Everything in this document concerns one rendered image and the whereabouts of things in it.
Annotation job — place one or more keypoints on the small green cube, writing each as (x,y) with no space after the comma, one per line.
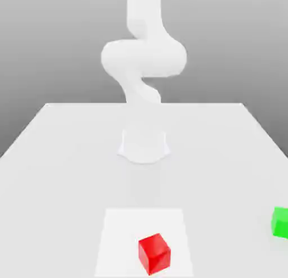
(280,223)

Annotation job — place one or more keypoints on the small red cube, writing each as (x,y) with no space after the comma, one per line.
(154,253)

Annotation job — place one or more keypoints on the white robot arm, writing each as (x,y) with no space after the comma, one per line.
(144,57)

